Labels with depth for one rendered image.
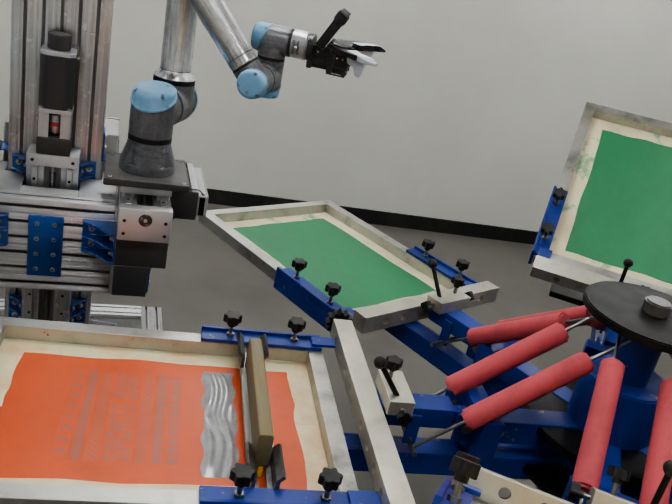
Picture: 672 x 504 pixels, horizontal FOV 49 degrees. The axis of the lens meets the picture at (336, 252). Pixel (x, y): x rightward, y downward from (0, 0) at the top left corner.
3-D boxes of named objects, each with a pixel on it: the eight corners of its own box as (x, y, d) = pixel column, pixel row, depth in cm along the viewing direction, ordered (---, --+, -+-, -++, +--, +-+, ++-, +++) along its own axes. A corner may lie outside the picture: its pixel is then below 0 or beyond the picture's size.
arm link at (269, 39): (255, 49, 205) (260, 18, 201) (293, 58, 204) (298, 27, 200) (247, 53, 197) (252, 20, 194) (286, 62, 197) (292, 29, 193)
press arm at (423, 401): (377, 424, 162) (382, 406, 160) (371, 408, 168) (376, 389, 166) (451, 429, 166) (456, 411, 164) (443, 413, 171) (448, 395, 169)
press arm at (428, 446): (57, 456, 153) (59, 433, 150) (62, 437, 158) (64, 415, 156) (592, 483, 180) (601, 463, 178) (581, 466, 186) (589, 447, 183)
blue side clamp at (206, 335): (198, 359, 181) (201, 334, 178) (198, 348, 185) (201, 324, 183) (317, 368, 188) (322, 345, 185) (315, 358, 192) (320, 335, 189)
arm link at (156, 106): (119, 133, 195) (124, 82, 190) (140, 123, 208) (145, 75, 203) (162, 144, 194) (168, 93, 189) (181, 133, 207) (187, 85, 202)
